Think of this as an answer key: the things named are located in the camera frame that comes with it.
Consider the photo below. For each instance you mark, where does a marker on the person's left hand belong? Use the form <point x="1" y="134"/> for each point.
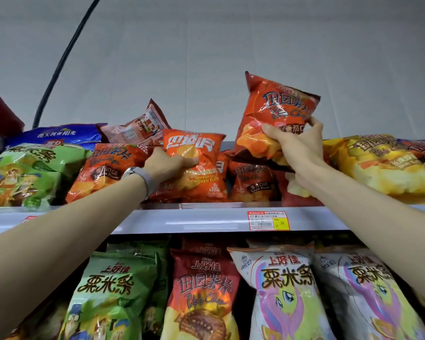
<point x="163" y="164"/>

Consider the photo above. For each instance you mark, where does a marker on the person's right hand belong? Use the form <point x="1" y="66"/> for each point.
<point x="301" y="146"/>

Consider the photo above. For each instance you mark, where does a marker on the person's left thumb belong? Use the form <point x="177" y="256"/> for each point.
<point x="187" y="163"/>

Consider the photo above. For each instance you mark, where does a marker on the person's right thumb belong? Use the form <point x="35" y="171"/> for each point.
<point x="273" y="130"/>

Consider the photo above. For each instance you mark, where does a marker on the small orange chicken chip bag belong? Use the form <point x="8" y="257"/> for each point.
<point x="205" y="173"/>

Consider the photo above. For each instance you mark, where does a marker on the red-orange tomato chip bag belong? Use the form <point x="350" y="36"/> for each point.
<point x="251" y="182"/>
<point x="272" y="109"/>
<point x="102" y="169"/>

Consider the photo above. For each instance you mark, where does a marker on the person's left forearm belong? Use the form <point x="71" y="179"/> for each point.
<point x="56" y="251"/>

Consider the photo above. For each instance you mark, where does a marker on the person's right forearm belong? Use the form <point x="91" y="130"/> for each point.
<point x="375" y="223"/>

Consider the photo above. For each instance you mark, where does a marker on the grey wristband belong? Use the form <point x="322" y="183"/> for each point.
<point x="144" y="178"/>

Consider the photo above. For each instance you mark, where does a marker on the pink and brown snack bag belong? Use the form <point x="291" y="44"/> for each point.
<point x="141" y="129"/>

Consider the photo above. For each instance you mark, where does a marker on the white metal shelf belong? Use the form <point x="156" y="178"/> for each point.
<point x="198" y="220"/>

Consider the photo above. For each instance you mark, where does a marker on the red and yellow price label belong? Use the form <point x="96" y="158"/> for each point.
<point x="268" y="220"/>

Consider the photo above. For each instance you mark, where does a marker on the yellow potato chip bag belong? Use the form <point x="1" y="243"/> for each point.
<point x="382" y="166"/>

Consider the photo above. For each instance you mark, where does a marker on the blue snack bag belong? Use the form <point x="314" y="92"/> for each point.
<point x="56" y="135"/>

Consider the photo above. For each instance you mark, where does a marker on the green cartoon snack bag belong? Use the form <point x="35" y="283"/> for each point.
<point x="159" y="297"/>
<point x="24" y="173"/>
<point x="106" y="297"/>

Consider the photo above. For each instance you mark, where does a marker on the dark red chip bag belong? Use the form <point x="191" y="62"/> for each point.
<point x="423" y="152"/>

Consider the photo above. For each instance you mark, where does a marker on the white pony snack bag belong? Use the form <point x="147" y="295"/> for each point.
<point x="283" y="293"/>
<point x="372" y="297"/>

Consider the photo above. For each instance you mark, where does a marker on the small red shelf label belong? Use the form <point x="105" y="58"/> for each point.
<point x="29" y="218"/>

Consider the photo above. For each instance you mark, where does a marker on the dark red snack bag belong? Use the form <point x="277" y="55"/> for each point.
<point x="1" y="120"/>

